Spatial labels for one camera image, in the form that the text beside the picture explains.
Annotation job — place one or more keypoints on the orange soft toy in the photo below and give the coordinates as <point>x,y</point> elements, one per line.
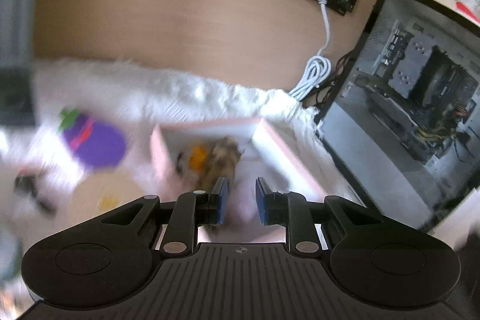
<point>198,157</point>

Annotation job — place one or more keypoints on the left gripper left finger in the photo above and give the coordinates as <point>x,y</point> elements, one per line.
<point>189,212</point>

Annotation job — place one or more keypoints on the computer case glass panel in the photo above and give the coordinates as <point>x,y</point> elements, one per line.
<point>402,123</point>

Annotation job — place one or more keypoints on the beige round plush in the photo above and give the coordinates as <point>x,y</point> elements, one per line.
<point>100,193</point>

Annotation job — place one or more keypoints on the purple eggplant felt plush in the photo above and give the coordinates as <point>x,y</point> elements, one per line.
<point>94,143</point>

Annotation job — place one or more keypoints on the pink gift box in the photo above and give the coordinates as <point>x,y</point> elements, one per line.
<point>256,137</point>

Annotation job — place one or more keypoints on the white textured blanket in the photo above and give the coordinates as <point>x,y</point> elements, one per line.
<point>38,174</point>

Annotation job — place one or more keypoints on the calico furry tail keychain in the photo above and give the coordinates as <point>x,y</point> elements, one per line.
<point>221,161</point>

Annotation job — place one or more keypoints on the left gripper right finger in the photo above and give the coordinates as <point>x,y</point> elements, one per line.
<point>291,211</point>

